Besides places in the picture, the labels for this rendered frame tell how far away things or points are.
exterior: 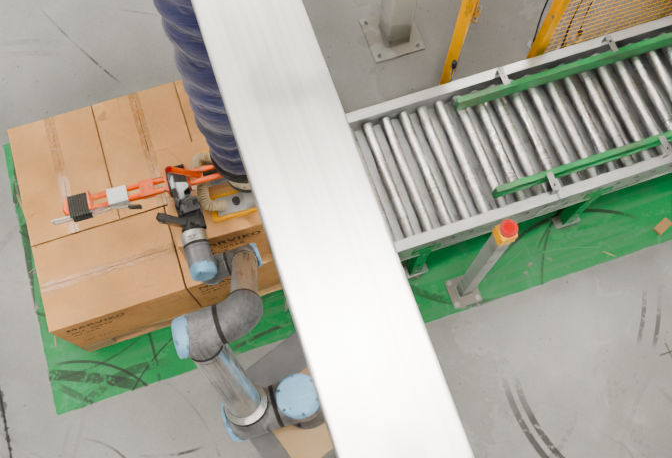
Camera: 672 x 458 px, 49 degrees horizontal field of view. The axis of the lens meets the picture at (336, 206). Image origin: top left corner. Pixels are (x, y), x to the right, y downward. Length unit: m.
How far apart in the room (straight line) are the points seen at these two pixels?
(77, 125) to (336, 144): 3.04
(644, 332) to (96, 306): 2.61
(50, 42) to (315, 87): 3.97
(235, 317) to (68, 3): 2.98
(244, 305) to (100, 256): 1.37
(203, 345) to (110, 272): 1.30
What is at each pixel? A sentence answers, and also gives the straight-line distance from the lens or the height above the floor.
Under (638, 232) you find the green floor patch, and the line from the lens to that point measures 4.13.
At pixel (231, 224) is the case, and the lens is 2.73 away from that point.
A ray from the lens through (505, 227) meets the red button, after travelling 2.81.
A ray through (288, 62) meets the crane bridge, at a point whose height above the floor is 3.05.
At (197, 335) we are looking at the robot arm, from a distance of 2.09.
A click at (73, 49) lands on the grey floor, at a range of 4.52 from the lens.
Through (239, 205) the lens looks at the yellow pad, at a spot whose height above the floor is 1.09.
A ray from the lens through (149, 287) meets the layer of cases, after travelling 3.28.
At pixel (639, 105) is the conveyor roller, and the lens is 3.77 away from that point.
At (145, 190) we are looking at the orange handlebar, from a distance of 2.68.
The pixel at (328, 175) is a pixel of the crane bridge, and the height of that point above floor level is 3.05.
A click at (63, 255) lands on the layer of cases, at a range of 3.43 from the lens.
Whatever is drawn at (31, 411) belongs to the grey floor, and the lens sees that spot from 3.93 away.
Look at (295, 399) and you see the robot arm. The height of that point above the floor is 1.09.
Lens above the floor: 3.64
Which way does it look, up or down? 70 degrees down
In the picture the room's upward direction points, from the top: straight up
